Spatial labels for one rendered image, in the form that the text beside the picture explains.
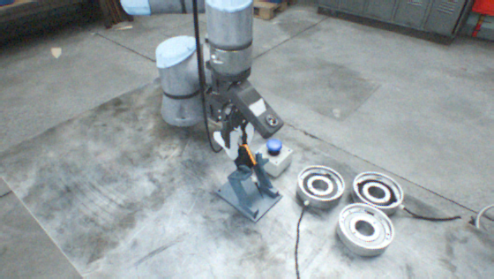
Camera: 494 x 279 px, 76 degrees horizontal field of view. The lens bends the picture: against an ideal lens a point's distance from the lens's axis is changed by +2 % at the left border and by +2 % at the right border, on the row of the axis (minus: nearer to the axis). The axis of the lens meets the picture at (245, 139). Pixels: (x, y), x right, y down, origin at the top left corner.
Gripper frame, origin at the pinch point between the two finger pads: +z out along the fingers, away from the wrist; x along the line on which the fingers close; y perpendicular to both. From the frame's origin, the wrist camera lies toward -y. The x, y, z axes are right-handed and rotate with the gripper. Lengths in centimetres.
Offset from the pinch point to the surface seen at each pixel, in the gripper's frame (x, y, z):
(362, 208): -11.9, -24.5, 9.1
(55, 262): 41, 81, 92
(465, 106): -227, -23, 93
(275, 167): -8.5, -3.5, 8.5
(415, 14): -332, 62, 69
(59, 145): 23, 48, 12
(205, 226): 12.9, -1.3, 12.1
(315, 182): -12.5, -12.6, 10.3
